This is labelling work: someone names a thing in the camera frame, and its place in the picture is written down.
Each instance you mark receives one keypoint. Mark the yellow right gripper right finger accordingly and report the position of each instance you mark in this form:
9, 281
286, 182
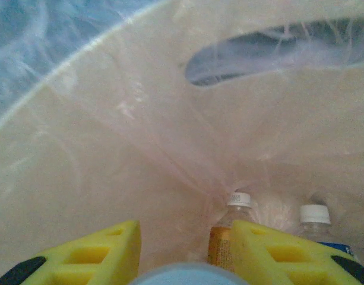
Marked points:
288, 258

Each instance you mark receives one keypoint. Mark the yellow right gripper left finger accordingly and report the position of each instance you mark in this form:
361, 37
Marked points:
89, 258

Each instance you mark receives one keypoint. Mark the blue label bottle white cap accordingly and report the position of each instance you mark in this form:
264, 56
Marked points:
313, 215
184, 276

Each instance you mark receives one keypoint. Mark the beige label clear bottle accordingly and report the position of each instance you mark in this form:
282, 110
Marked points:
220, 246

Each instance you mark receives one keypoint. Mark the white plastic bin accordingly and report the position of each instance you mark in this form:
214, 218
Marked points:
36, 178

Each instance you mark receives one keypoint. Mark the clear plastic bin liner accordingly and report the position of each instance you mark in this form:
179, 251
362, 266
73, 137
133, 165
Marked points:
21, 44

